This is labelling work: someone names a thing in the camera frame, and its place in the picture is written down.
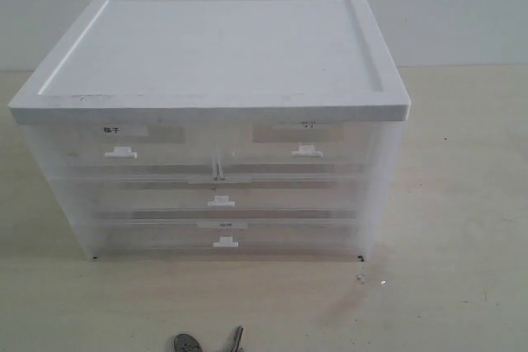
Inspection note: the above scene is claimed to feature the top left clear drawer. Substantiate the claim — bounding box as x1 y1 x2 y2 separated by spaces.
58 124 215 176

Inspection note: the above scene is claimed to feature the white translucent drawer cabinet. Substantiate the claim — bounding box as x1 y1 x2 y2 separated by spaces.
9 0 411 259

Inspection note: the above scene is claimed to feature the top right clear drawer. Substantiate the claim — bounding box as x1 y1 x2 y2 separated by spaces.
204 122 384 180

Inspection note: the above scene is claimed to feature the wide clear drawer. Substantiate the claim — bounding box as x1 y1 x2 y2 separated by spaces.
85 218 373 261
89 178 367 221

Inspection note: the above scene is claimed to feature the key bunch with blue fob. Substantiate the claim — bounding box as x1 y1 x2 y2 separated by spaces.
169 326 245 352

